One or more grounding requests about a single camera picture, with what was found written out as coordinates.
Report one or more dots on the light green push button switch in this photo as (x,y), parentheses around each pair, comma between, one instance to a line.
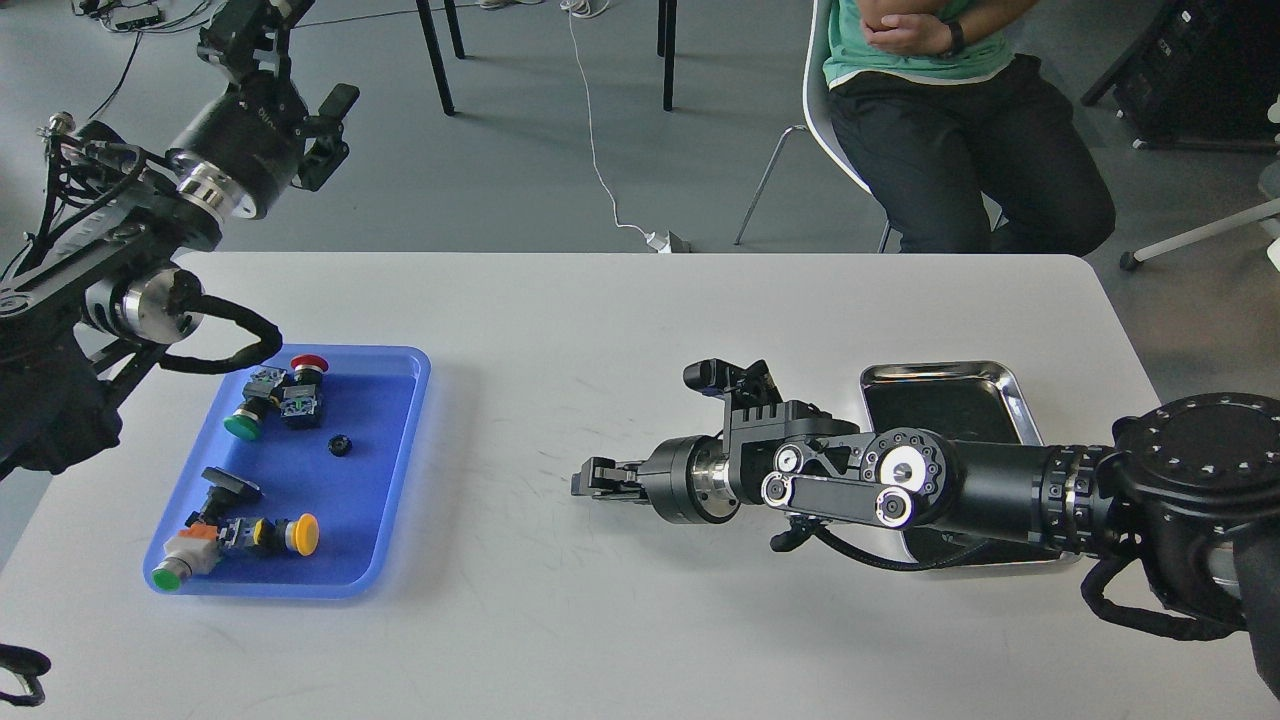
(190,552)

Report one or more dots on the person's hand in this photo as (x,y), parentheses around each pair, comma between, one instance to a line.
(909,35)

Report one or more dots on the black equipment case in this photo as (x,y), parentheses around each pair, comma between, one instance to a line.
(1203,76)

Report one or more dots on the yellow push button switch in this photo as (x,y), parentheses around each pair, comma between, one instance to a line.
(265,537)

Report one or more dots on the silver metal tray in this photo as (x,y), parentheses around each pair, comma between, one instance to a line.
(974,401)

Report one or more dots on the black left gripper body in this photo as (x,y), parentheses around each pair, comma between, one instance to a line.
(250,138)

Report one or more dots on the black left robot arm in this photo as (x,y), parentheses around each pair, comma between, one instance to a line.
(95,301)

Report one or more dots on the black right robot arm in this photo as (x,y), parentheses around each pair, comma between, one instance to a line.
(1180,511)

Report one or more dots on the red push button switch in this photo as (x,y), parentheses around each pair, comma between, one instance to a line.
(301,404)

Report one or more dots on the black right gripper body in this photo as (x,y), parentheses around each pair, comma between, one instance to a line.
(685,480)

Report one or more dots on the dark green push button switch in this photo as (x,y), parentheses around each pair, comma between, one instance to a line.
(259,393)

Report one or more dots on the small black gear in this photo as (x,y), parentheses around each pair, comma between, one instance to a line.
(339,445)

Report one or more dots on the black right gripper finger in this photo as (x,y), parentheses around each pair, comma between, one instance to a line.
(602,471)
(608,488)

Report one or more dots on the seated person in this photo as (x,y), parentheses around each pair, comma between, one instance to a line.
(977,153)

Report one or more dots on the black wristwatch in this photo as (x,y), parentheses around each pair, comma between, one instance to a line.
(956,39)

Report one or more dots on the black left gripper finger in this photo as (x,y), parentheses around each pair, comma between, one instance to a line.
(248,42)
(325,131)

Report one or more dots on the blue plastic tray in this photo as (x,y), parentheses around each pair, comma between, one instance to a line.
(374,395)

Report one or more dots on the black selector switch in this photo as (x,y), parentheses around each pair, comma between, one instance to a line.
(227,492)

